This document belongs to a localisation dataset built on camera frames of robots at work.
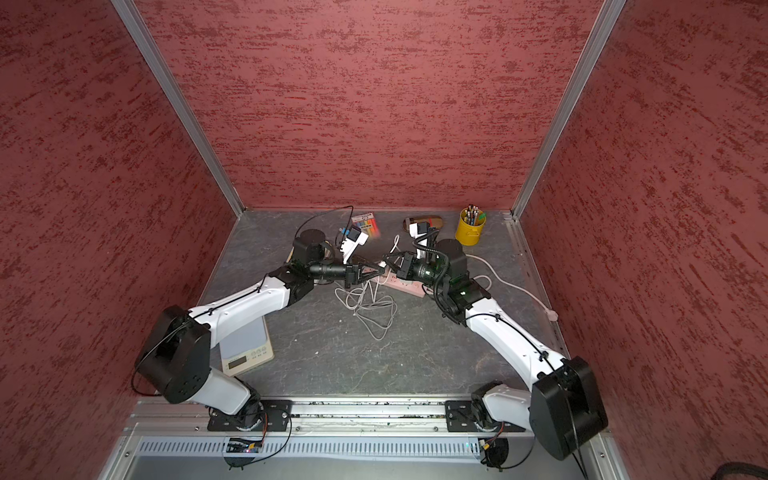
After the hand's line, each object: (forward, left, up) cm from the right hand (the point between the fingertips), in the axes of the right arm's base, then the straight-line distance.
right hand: (380, 264), depth 74 cm
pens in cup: (+25, -31, -9) cm, 41 cm away
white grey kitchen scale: (-14, +39, -21) cm, 46 cm away
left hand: (-2, 0, -3) cm, 3 cm away
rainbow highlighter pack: (+37, +7, -25) cm, 45 cm away
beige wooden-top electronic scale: (+19, +34, -21) cm, 44 cm away
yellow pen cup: (+25, -31, -20) cm, 44 cm away
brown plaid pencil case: (+36, -20, -24) cm, 48 cm away
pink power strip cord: (-2, -55, -29) cm, 62 cm away
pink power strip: (-6, -3, +3) cm, 7 cm away
